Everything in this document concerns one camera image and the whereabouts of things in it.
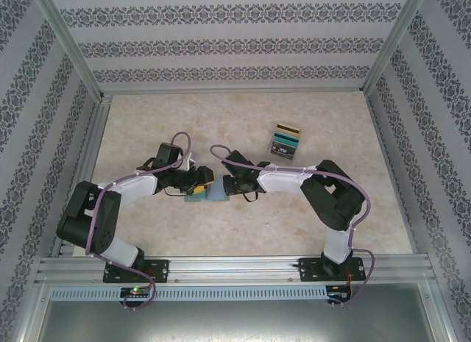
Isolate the grey-green card holder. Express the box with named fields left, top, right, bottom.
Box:
left=183, top=175, right=231, bottom=204

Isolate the grey VIP card stack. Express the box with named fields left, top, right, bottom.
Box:
left=270, top=143, right=299, bottom=157

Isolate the stack of coloured cards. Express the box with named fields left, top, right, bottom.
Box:
left=266, top=123, right=305, bottom=163

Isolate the teal card stack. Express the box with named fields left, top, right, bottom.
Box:
left=272, top=132, right=302, bottom=146

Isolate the gold card stack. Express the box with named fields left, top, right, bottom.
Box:
left=275, top=124, right=305, bottom=137

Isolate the left small circuit board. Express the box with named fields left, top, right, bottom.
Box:
left=120, top=287, right=152, bottom=299

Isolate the small circuit board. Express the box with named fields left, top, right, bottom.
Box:
left=327, top=285, right=353, bottom=302
left=120, top=287, right=152, bottom=299

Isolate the brushed metal sheet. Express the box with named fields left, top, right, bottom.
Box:
left=40, top=299, right=439, bottom=342

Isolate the right small circuit board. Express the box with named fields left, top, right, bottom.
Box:
left=327, top=285, right=353, bottom=302

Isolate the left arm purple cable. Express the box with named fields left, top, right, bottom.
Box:
left=85, top=131, right=193, bottom=312

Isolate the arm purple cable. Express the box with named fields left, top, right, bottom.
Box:
left=85, top=131, right=193, bottom=312
left=209, top=145, right=376, bottom=302

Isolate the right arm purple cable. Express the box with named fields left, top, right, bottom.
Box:
left=209, top=145, right=376, bottom=302

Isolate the aluminium frame beam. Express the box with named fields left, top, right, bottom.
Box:
left=99, top=86, right=369, bottom=97

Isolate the aluminium table edge rail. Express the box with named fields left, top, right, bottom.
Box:
left=49, top=95, right=115, bottom=258
left=364, top=93, right=433, bottom=260

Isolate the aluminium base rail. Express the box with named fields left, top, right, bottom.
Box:
left=36, top=256, right=432, bottom=285

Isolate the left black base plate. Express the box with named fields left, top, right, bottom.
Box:
left=102, top=259, right=171, bottom=285

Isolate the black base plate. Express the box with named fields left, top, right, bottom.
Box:
left=297, top=257, right=367, bottom=283
left=102, top=259, right=171, bottom=285

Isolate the slotted grey cable duct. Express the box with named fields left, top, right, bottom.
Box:
left=49, top=285, right=329, bottom=302

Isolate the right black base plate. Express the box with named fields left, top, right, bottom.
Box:
left=297, top=257, right=367, bottom=283

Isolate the aluminium frame post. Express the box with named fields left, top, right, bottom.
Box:
left=31, top=0, right=113, bottom=102
left=361, top=0, right=432, bottom=96

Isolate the aluminium frame bar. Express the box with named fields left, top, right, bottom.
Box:
left=419, top=281, right=457, bottom=342
left=14, top=282, right=52, bottom=342

